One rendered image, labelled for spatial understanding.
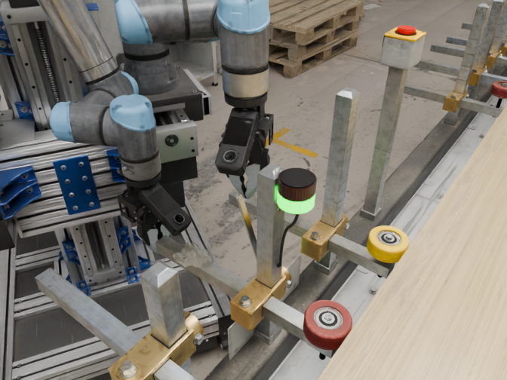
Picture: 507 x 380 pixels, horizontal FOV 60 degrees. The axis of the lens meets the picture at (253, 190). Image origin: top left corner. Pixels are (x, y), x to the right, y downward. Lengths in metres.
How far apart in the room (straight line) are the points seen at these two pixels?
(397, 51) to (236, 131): 0.49
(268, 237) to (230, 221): 1.60
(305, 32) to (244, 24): 3.33
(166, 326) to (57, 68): 0.87
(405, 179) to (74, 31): 1.06
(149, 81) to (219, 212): 1.35
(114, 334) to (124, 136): 0.34
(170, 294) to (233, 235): 1.70
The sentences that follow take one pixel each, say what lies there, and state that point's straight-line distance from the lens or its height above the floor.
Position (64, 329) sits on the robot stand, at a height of 0.21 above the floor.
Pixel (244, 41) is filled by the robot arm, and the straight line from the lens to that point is 0.68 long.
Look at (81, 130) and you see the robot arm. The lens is 0.87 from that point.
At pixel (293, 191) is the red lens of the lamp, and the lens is 0.67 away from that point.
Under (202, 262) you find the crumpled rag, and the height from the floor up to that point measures 0.87.
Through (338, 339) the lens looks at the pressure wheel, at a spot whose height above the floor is 0.90.
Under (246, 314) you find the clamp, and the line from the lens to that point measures 0.83.
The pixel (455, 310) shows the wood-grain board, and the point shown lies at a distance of 0.86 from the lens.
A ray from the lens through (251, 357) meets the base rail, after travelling 0.97.
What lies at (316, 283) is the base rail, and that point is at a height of 0.70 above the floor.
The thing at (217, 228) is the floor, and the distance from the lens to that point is 2.33.
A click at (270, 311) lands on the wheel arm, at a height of 0.86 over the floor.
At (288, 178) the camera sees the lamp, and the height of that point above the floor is 1.13.
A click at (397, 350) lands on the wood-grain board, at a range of 0.77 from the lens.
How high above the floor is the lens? 1.51
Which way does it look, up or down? 36 degrees down
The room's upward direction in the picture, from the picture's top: straight up
